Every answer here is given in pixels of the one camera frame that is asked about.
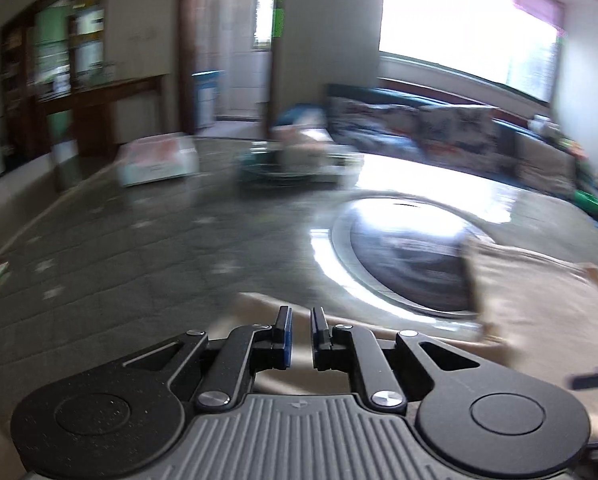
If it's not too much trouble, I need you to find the butterfly print cushion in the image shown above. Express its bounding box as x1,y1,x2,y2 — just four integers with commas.
418,105,500,167
328,96,421,155

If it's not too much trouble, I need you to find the blue and white bin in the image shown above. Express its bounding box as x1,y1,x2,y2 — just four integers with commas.
190,69,226,129

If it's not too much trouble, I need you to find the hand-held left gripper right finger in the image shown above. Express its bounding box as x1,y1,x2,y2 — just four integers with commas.
310,305,482,414

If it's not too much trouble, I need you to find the cream fleece garment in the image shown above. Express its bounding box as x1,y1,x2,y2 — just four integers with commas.
226,237,598,480

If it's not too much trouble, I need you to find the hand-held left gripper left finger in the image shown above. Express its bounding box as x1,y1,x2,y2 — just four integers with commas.
123,305,293,412

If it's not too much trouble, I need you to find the large window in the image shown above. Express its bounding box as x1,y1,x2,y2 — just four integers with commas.
378,0,566,104

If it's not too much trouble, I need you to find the round black inset cooktop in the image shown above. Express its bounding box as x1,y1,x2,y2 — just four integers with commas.
329,192,484,318

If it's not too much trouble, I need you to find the dark tray with containers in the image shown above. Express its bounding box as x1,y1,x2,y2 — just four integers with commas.
235,125,366,192

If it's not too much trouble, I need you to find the wooden door frame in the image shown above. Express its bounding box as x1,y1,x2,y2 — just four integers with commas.
178,0,286,137

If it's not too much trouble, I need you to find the blue sofa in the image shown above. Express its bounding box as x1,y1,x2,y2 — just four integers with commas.
274,82,598,221

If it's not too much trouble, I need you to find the grey cushion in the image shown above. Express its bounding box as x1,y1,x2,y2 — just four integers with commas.
515,134,578,197

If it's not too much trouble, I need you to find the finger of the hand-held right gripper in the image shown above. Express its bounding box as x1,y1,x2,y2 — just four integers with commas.
570,368,598,392

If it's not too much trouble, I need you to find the green plastic bowl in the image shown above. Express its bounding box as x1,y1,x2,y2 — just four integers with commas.
573,189,598,212

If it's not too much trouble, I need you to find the white cardboard box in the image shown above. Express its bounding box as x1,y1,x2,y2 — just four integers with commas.
116,131,201,189

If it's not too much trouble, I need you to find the dark wooden shelf cabinet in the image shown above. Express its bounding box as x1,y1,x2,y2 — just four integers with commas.
0,0,171,163

